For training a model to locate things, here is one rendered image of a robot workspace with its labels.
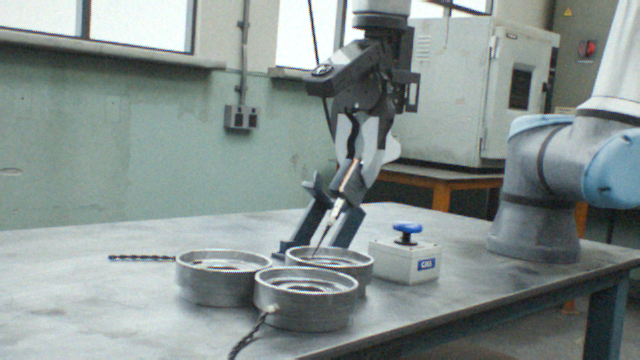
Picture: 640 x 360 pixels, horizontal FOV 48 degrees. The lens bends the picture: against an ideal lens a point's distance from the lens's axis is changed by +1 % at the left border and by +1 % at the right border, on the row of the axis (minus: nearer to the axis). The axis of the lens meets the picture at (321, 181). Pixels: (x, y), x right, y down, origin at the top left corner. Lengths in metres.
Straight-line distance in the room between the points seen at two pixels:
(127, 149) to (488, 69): 1.47
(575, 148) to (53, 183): 1.75
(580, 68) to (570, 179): 3.62
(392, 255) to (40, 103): 1.65
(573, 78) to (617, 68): 3.61
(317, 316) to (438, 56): 2.53
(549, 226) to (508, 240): 0.07
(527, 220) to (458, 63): 1.96
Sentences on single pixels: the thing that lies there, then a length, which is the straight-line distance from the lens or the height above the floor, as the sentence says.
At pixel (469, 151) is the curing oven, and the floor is 0.88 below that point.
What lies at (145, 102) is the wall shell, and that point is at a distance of 2.59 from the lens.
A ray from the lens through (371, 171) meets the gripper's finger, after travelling 0.90.
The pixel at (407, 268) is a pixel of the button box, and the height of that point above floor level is 0.82.
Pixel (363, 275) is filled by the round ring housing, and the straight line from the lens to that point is 0.82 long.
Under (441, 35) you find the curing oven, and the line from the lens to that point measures 3.16.
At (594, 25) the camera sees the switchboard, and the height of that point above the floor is 1.62.
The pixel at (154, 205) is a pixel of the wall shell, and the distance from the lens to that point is 2.66.
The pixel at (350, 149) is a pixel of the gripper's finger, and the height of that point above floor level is 0.96.
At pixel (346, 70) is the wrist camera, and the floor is 1.06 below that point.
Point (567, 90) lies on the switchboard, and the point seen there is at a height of 1.23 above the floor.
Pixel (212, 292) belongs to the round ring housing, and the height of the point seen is 0.82.
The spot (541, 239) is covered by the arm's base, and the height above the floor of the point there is 0.84.
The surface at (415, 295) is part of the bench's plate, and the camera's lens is 0.88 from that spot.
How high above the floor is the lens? 1.02
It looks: 6 degrees down
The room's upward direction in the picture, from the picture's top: 5 degrees clockwise
